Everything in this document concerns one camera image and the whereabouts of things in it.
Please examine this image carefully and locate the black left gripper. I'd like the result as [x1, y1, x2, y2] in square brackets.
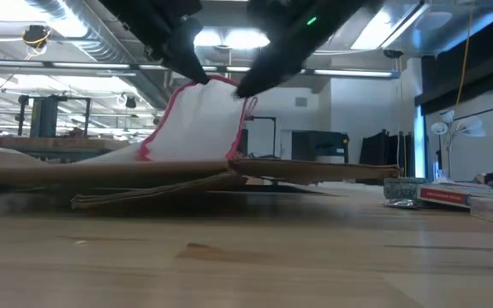
[143, 0, 211, 86]

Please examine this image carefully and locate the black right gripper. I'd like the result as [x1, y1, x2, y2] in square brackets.
[235, 0, 329, 99]

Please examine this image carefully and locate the pink-edged mesh zip pouch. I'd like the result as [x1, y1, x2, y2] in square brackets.
[76, 74, 259, 163]

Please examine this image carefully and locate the brown cardboard box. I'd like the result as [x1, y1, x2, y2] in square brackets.
[0, 144, 402, 211]

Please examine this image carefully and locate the red playing card box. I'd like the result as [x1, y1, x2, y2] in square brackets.
[415, 182, 493, 210]

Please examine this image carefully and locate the fluorescent ceiling light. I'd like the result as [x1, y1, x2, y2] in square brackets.
[300, 67, 401, 80]

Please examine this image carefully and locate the black background cabinet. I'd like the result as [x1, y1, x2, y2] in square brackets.
[288, 129, 351, 163]

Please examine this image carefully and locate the black folded panel stack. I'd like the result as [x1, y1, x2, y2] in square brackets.
[356, 129, 415, 179]

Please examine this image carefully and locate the wooden background workbench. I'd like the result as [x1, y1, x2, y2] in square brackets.
[0, 134, 136, 163]

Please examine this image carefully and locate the white floor lamp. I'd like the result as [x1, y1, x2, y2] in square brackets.
[430, 109, 486, 181]

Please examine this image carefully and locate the yellow cable reel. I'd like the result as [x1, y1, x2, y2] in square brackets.
[21, 25, 53, 56]

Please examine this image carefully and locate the background metal frame machine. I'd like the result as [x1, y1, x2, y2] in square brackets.
[16, 93, 94, 139]

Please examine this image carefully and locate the yellow cable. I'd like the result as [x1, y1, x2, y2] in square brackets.
[454, 0, 475, 111]

